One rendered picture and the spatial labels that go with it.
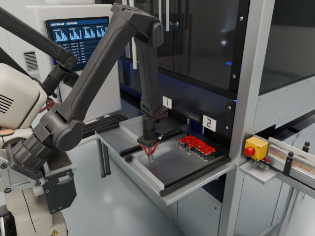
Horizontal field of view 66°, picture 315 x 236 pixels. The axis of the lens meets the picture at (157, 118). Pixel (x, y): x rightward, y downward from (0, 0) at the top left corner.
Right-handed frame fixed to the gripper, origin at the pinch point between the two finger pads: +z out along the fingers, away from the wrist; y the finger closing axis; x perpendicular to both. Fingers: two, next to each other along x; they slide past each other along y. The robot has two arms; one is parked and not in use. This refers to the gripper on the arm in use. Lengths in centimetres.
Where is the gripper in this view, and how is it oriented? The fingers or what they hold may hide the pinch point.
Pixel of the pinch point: (150, 153)
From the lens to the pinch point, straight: 114.3
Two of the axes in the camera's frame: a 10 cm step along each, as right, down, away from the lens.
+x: -7.7, -2.9, 5.7
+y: 6.4, -3.9, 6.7
